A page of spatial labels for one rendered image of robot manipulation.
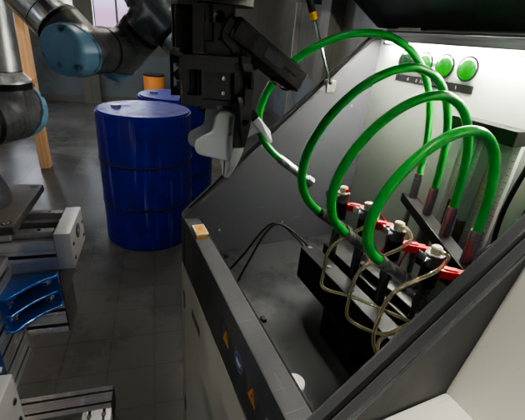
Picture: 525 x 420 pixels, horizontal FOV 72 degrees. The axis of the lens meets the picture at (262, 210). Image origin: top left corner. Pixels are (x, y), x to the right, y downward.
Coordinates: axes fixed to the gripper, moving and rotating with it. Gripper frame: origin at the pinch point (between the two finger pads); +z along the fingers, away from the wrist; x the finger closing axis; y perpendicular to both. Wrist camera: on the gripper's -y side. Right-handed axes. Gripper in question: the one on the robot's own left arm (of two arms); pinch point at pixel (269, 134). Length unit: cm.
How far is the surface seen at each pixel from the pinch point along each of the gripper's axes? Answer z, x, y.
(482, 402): 43, 31, -1
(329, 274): 29.5, 1.9, 7.8
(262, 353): 25.8, 20.0, 22.1
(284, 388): 29.2, 25.8, 20.5
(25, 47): -193, -274, 125
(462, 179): 26.2, 9.5, -21.0
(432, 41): 6.8, -15.3, -40.7
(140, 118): -53, -147, 54
